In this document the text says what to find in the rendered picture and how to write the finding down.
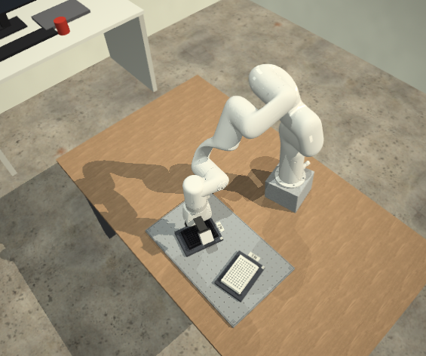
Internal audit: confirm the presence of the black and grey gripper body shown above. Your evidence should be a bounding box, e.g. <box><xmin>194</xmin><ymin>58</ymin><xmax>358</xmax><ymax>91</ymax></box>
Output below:
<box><xmin>182</xmin><ymin>200</ymin><xmax>212</xmax><ymax>227</ymax></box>

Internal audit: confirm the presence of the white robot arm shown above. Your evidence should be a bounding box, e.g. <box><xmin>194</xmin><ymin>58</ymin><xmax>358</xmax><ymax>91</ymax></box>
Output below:
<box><xmin>182</xmin><ymin>64</ymin><xmax>323</xmax><ymax>213</ymax></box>

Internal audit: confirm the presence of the white label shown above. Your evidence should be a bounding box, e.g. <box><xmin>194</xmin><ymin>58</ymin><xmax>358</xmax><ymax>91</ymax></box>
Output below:
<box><xmin>248</xmin><ymin>252</ymin><xmax>260</xmax><ymax>262</ymax></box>
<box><xmin>216</xmin><ymin>222</ymin><xmax>225</xmax><ymax>232</ymax></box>

